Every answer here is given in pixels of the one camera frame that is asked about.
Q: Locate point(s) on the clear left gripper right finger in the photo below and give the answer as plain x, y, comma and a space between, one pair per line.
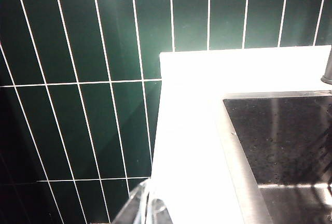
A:
159, 213

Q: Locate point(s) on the clear left gripper left finger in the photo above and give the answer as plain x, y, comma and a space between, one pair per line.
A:
132, 208

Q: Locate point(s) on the dark grey lever faucet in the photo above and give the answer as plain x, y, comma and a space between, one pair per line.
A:
327, 76

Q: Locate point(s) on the black kitchen sink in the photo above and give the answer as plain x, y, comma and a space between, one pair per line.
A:
285, 143

